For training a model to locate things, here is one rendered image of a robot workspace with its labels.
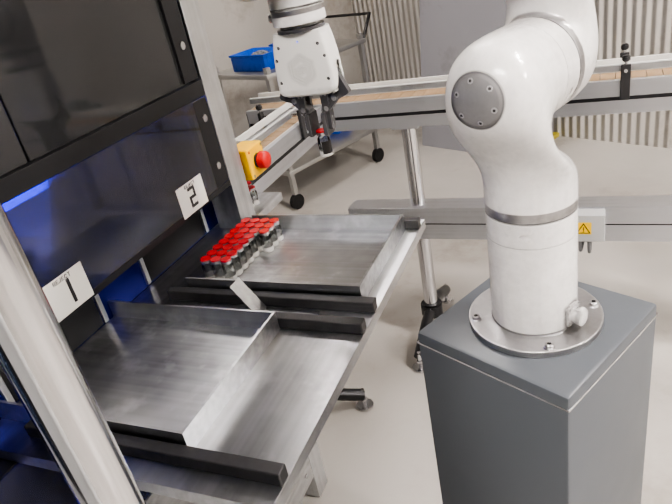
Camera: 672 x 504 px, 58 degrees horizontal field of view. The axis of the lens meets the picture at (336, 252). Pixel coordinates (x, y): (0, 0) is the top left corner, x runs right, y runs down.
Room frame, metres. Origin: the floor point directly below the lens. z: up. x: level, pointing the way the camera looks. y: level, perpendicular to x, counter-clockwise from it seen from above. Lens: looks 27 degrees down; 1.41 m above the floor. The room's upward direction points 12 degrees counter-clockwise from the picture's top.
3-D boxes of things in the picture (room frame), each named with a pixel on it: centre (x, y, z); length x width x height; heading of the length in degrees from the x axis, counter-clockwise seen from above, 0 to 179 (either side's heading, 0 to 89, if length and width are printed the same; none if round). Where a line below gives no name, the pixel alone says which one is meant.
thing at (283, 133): (1.66, 0.16, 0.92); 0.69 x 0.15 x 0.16; 153
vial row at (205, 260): (1.08, 0.21, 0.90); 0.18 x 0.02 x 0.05; 153
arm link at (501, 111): (0.70, -0.25, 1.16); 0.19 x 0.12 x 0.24; 134
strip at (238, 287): (0.84, 0.11, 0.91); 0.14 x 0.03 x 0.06; 62
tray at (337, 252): (1.01, 0.07, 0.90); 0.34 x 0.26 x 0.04; 63
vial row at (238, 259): (1.06, 0.17, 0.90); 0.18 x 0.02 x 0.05; 153
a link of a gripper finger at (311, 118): (1.00, 0.00, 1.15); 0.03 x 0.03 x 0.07; 63
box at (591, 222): (1.59, -0.76, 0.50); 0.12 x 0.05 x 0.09; 63
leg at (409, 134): (1.89, -0.31, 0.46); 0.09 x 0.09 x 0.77; 63
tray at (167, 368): (0.76, 0.32, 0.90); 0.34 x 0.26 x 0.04; 63
